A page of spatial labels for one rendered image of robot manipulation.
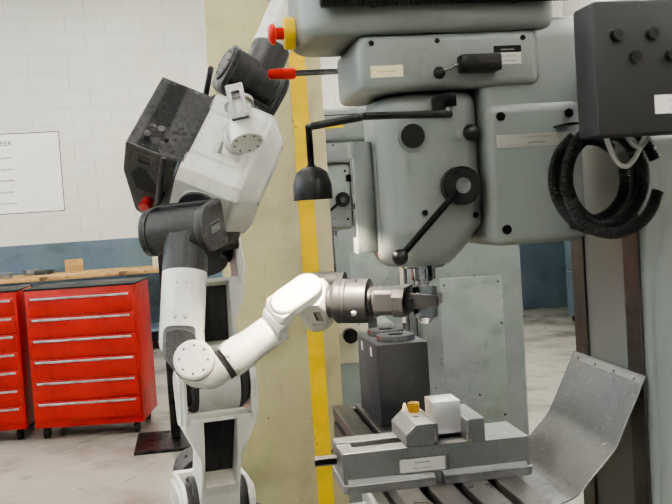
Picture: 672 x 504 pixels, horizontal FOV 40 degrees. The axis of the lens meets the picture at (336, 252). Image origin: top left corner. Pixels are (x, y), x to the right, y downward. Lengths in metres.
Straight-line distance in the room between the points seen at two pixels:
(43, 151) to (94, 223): 0.97
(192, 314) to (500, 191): 0.63
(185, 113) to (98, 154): 8.79
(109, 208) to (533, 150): 9.24
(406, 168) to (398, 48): 0.21
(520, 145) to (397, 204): 0.25
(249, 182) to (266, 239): 1.52
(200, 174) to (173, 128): 0.13
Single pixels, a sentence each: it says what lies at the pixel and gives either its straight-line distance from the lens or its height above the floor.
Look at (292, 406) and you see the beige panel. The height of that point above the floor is 0.68.
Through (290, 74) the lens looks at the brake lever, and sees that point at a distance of 1.85.
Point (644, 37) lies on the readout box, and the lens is 1.56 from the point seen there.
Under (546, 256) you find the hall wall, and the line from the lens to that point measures 11.57.
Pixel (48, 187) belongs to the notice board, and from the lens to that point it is 10.85.
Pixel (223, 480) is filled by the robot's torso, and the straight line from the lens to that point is 2.44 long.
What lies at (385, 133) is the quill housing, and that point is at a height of 1.56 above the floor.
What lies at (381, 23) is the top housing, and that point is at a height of 1.75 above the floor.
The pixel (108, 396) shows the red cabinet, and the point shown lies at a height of 0.27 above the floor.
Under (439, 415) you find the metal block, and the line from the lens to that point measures 1.72.
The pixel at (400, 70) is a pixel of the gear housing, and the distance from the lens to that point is 1.68.
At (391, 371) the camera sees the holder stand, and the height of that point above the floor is 1.05.
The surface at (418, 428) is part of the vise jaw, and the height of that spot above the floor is 1.03.
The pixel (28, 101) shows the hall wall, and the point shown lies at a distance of 10.95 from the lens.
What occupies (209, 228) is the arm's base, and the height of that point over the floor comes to 1.40.
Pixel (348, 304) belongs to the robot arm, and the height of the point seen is 1.24.
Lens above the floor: 1.44
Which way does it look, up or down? 3 degrees down
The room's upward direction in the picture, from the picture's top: 4 degrees counter-clockwise
